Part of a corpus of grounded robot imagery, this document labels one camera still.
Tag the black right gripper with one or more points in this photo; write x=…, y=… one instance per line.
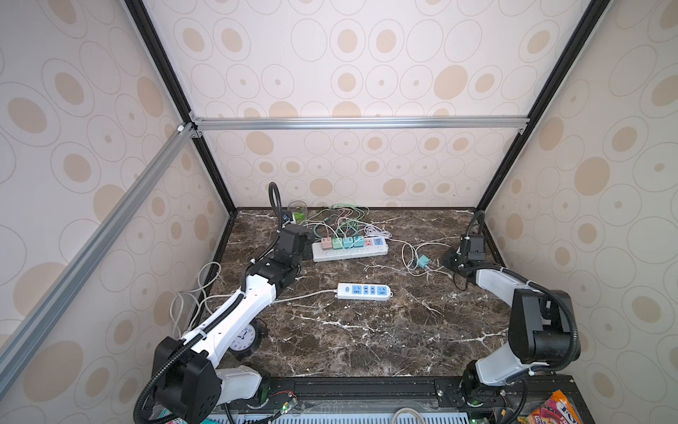
x=458, y=265

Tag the blue white power strip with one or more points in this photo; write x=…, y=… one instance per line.
x=372, y=292

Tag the green charger plug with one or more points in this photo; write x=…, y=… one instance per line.
x=337, y=243

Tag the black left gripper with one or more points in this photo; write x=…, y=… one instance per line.
x=308, y=247

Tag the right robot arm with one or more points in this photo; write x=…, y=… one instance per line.
x=543, y=336

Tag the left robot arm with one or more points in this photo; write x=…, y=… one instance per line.
x=185, y=379

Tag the multicolour white power strip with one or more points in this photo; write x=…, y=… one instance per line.
x=375, y=246

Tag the glass cup with green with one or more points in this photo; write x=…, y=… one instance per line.
x=299, y=211

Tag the colourful snack bag right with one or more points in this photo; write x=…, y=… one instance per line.
x=555, y=410

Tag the black alarm clock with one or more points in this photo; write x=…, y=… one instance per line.
x=249, y=340

